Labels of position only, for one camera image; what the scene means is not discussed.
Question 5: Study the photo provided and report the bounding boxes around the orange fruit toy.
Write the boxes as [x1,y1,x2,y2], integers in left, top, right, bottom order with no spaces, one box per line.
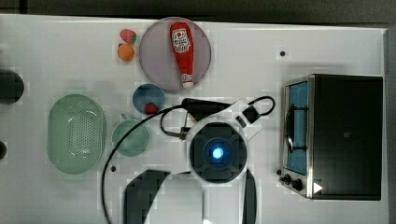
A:
[118,44,134,62]

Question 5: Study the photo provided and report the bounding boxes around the small black object left edge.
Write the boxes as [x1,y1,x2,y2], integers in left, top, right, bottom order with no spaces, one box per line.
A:
[0,141,7,160]

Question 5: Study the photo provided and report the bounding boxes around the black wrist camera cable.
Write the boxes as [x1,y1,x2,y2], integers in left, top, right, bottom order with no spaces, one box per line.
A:
[242,95,276,124]

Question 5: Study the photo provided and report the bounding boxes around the black cylinder container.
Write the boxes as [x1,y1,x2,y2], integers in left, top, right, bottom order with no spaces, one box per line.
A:
[0,69,24,105]

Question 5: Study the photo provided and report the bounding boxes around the red ketchup bottle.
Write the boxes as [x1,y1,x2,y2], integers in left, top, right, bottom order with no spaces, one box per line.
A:
[169,21,194,89]

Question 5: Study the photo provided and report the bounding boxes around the red strawberry toy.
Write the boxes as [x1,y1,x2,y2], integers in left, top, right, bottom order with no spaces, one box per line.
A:
[120,29,137,44]

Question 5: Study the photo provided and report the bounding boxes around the black toaster oven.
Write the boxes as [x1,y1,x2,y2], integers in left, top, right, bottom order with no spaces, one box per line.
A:
[277,74,384,201]

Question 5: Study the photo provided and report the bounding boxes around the green mug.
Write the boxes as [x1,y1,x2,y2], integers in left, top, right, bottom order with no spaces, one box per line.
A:
[111,114,150,157]

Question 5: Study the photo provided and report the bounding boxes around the green oval colander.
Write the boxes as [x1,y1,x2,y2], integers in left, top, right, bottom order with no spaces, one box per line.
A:
[47,94,106,175]

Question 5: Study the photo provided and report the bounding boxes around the blue bowl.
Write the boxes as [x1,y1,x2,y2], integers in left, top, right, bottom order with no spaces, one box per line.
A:
[132,83,165,114]

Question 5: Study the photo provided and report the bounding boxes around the grey round plate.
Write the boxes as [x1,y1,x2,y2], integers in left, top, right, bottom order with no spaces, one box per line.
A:
[139,17,211,91]

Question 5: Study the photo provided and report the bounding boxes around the small strawberry in bowl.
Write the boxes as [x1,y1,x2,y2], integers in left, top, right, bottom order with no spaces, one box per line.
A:
[145,103,159,115]

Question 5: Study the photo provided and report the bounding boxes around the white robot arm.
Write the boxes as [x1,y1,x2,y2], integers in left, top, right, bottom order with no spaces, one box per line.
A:
[122,98,258,224]

